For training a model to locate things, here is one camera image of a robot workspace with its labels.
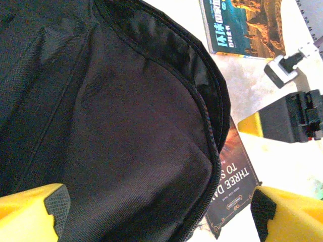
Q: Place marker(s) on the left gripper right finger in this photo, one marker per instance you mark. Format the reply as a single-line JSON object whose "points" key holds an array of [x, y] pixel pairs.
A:
{"points": [[295, 219]]}

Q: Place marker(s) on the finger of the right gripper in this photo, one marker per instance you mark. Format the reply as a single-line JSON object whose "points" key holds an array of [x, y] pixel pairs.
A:
{"points": [[277, 118]]}

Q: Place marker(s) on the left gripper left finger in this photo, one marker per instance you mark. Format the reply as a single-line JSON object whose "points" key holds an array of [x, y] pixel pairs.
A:
{"points": [[25, 216]]}

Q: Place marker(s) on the Three Days To See book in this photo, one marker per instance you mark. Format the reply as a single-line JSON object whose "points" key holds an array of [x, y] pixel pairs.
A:
{"points": [[234, 181]]}

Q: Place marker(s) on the teal travel book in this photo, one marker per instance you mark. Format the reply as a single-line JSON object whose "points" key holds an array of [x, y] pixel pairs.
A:
{"points": [[242, 27]]}

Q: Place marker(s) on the black fabric backpack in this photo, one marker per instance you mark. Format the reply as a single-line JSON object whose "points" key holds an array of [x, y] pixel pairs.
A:
{"points": [[101, 113]]}

